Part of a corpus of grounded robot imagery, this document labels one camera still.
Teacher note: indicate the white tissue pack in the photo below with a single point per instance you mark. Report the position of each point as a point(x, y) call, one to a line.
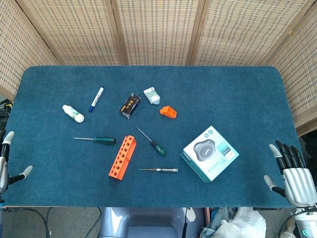
point(152, 96)

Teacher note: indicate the orange tool rack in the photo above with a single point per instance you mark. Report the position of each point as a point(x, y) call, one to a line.
point(122, 158)

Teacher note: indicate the small orange plastic holder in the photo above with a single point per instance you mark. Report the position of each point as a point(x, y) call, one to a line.
point(168, 112)

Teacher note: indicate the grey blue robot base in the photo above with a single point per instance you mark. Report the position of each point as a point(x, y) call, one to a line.
point(148, 223)

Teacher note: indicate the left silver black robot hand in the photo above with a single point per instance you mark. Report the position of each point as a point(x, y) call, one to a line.
point(4, 171)

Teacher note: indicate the silver precision screwdriver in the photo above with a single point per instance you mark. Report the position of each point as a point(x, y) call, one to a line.
point(166, 170)

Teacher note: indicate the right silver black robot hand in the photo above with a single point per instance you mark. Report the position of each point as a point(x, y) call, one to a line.
point(298, 183)

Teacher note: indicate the teal white Philips box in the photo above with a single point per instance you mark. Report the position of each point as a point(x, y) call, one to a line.
point(210, 153)

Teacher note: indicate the small green black screwdriver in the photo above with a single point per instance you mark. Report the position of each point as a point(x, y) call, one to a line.
point(157, 147)

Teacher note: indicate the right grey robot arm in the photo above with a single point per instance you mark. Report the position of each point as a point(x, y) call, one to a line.
point(307, 223)

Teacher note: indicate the black gold small carton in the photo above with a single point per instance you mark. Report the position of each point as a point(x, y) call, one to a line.
point(130, 106)

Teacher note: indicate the blue felt table mat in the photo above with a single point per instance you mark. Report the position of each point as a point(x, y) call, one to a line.
point(223, 99)

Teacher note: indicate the white marker blue cap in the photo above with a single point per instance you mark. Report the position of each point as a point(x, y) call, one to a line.
point(96, 99)

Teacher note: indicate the large green black screwdriver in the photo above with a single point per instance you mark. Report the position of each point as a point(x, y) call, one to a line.
point(104, 140)

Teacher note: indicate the woven bamboo folding screen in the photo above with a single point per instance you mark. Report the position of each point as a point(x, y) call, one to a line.
point(158, 32)

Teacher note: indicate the white crumpled bag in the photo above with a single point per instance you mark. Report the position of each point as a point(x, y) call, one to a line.
point(242, 223)

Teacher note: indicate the white plastic bottle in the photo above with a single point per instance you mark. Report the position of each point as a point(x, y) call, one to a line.
point(73, 114)

